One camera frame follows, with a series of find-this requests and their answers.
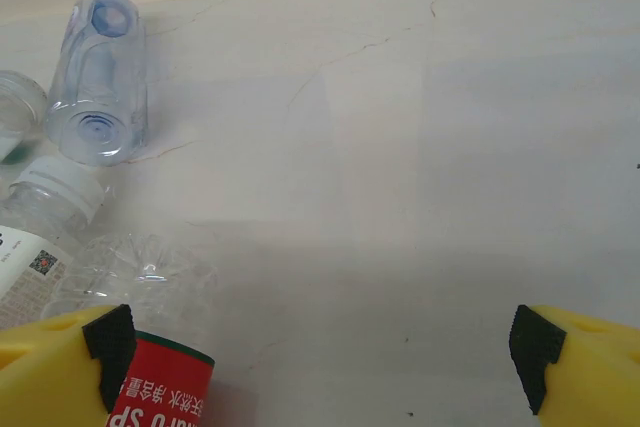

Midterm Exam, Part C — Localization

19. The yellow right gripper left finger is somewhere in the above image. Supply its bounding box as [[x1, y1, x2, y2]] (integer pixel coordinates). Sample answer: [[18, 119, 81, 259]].
[[0, 303, 139, 427]]

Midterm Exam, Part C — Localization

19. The clear bottle green cap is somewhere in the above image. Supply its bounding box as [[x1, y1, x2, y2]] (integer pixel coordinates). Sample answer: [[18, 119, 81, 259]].
[[0, 70, 50, 166]]

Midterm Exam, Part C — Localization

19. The small clear bottle purple label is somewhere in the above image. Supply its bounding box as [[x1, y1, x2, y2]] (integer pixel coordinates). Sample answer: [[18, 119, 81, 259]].
[[44, 0, 150, 168]]

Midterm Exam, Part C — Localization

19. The clear bottle red label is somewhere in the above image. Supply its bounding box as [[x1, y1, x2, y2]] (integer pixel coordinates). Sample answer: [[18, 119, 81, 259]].
[[39, 232, 221, 427]]

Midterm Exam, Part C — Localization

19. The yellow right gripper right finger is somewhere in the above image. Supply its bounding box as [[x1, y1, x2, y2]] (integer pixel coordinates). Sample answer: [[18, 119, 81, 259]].
[[508, 303, 640, 427]]

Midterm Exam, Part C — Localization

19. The clear bottle white label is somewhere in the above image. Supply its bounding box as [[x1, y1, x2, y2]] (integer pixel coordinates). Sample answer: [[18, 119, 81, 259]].
[[0, 155, 106, 331]]

